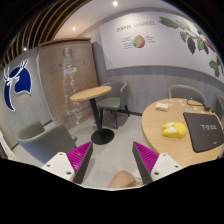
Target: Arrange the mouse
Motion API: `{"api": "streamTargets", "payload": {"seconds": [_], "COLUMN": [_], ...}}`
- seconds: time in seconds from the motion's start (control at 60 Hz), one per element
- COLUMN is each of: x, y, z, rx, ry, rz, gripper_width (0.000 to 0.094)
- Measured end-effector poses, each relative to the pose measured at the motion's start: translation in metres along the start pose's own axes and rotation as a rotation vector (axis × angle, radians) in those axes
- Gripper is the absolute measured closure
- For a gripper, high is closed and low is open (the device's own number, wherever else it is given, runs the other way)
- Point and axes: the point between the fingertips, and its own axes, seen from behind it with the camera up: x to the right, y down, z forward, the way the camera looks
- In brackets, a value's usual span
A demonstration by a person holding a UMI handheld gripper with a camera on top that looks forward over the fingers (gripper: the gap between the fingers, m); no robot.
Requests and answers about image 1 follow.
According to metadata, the yellow computer mouse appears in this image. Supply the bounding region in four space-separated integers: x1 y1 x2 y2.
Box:
162 122 186 138

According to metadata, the black mouse pad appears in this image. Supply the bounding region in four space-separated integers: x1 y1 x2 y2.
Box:
183 112 224 153

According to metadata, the coffee cherries wall mural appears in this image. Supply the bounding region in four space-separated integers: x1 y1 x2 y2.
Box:
99 12 224 83

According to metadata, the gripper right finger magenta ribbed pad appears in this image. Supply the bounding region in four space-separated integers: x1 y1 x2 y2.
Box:
131 141 184 185

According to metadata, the grey armchair near left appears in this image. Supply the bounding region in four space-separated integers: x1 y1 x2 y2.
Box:
17 121 77 163

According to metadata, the grey chair behind round table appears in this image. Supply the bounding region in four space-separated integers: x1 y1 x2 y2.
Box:
168 84 207 103

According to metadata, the person's bare knee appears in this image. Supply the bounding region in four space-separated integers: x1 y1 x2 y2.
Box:
108 171 143 188

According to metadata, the grey chair behind small table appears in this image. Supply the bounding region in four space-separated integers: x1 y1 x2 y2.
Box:
96 81 129 121

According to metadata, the black cable on table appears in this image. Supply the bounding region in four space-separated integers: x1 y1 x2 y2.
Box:
186 97 213 113

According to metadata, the small round pedestal table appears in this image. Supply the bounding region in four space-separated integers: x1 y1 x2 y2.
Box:
70 86 114 145

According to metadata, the round wooden table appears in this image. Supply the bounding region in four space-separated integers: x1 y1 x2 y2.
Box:
141 98 222 168

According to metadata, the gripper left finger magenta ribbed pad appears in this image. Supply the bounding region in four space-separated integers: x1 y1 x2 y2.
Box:
41 140 94 185

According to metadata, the blue deer logo sign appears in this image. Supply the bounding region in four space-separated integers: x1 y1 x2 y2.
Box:
3 60 32 111

